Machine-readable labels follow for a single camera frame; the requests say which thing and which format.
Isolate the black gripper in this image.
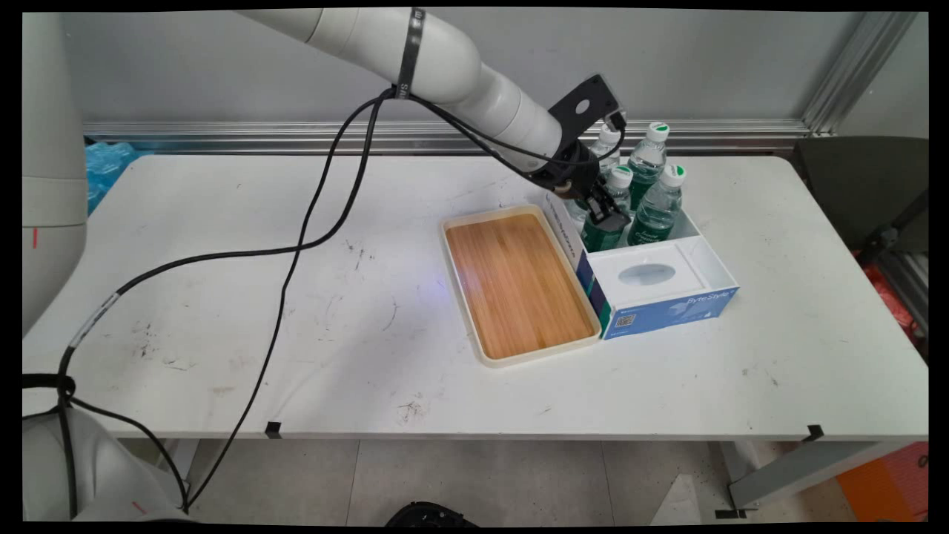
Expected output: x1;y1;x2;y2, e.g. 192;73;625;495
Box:
531;139;632;232

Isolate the green label water bottle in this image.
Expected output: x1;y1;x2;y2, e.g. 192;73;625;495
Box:
626;164;688;248
626;122;671;213
569;124;623;227
581;165;635;254

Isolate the cream tray with wooden bottom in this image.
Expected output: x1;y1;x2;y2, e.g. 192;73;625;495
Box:
439;204;604;369

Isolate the white box with blue print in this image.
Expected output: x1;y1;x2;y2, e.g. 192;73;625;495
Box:
544;191;741;341

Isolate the red orange bag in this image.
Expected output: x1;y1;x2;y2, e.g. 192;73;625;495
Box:
853;251;922;343

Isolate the black round object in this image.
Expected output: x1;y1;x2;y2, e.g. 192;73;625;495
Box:
385;501;480;529

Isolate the orange panel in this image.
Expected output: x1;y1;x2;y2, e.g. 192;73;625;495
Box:
836;442;929;524

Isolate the plain white table leg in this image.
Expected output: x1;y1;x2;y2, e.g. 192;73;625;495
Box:
184;438;226;507

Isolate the blue plastic bottle packaging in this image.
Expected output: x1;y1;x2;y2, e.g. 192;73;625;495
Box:
85;142;140;217

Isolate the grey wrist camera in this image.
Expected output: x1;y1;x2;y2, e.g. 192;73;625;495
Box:
598;74;629;134

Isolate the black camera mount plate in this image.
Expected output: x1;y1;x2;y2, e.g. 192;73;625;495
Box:
547;74;622;158

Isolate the black strap with white print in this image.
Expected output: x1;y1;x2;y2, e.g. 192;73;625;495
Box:
395;7;428;99

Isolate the slanted aluminium frame post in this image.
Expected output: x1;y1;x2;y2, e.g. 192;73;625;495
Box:
801;10;921;139

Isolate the plain black cable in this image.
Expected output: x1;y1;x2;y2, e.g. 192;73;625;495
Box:
181;88;628;514

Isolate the horizontal aluminium frame rail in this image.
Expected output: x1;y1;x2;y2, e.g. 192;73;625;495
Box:
83;119;813;157

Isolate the black cable with white label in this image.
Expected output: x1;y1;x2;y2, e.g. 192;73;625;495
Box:
22;88;564;520

